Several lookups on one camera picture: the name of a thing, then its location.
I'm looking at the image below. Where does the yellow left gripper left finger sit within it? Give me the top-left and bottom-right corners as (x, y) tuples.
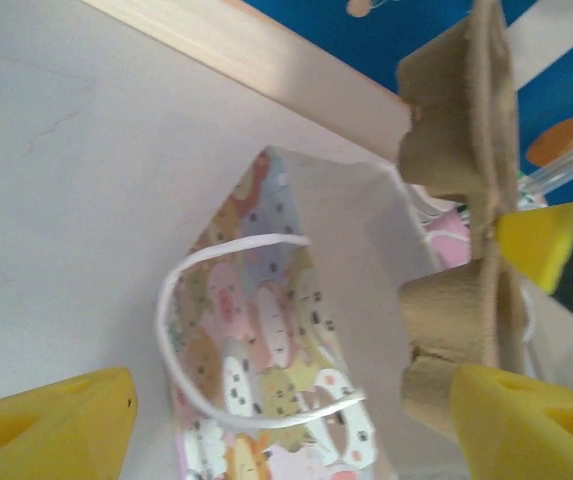
(0, 366), (141, 480)

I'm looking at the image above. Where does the printed paper gift bag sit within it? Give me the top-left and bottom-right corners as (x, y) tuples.
(154, 144), (573, 480)

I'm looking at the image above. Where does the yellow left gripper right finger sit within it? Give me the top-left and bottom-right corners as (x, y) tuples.
(447, 363), (573, 480)

